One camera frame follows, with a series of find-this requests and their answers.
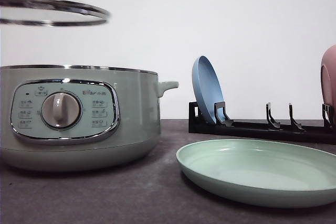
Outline glass steamer lid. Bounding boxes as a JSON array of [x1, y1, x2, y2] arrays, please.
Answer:
[[0, 0, 111, 26]]

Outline green plate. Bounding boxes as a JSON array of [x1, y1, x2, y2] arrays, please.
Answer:
[[176, 139, 336, 208]]

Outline green electric steamer pot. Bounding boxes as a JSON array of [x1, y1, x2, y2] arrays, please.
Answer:
[[0, 65, 179, 172]]

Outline blue plate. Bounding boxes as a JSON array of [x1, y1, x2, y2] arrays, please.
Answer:
[[192, 56, 225, 124]]

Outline pink plate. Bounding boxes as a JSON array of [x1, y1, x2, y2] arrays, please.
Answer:
[[320, 45, 336, 124]]

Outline black plate rack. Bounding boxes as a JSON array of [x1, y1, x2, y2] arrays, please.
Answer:
[[189, 102, 336, 144]]

